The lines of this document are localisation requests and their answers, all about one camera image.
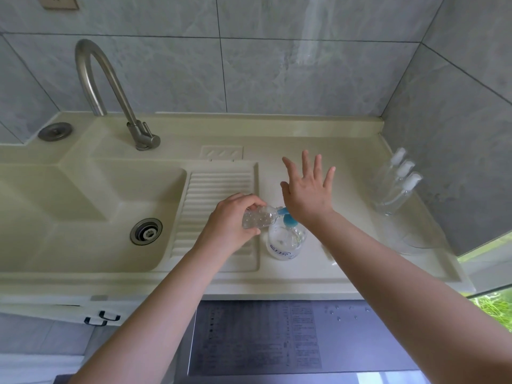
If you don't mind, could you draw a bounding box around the steel sink drain strainer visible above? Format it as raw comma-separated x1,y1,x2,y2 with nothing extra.
129,218,164,246

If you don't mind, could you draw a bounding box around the person's left forearm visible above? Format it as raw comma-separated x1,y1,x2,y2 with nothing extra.
68,247,225,384

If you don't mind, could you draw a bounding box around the grey washing machine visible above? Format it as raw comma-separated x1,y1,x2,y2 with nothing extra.
174,299,433,384

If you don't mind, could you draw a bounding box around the small clear bottle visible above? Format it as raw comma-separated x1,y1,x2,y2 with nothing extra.
241,205,281,230
372,163,399,195
372,175,405,205
375,189,412,217

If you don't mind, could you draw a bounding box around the curved steel faucet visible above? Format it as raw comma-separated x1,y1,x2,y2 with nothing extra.
75,38,162,151

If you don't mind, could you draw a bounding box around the round steel hole cover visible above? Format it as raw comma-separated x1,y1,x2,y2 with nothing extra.
37,122,74,142

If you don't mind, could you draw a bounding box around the person's left hand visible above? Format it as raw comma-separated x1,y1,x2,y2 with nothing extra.
194,192,268,260

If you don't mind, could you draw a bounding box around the clear hand sanitizer pump bottle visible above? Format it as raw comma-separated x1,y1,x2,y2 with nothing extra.
267,206,308,261

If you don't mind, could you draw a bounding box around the cream sink with washboard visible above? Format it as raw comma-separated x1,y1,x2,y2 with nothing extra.
0,111,477,324

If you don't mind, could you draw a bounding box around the glass window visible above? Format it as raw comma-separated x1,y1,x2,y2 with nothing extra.
455,231,512,332

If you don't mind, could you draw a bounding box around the beige wall socket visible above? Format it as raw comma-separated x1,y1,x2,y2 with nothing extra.
36,0,80,11

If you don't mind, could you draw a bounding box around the white cabinet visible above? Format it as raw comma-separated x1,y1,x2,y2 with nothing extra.
0,295,189,326

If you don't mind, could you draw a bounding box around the person's right hand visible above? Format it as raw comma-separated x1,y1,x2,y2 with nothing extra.
279,149,337,228

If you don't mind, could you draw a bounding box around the person's right forearm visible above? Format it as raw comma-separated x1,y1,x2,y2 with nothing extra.
310,211,512,384

